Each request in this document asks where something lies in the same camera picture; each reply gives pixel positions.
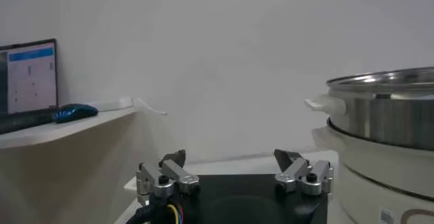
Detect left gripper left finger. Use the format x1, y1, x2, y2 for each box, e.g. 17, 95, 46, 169
135, 149, 201, 206

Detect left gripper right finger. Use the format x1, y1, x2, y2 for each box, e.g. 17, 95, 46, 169
273, 148, 335, 197

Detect stainless steel steamer basket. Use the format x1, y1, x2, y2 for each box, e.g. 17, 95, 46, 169
304, 66, 434, 152

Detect cream electric cooker base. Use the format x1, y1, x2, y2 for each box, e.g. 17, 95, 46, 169
311, 126, 434, 224

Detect blue computer mouse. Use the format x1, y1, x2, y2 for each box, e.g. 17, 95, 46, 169
53, 102, 100, 124

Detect white side table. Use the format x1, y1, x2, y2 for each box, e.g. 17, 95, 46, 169
0, 105, 160, 224

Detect black laptop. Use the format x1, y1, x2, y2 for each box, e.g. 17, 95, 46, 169
0, 38, 59, 135

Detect left gripper cable bundle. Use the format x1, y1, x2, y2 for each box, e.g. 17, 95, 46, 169
125, 193, 184, 224

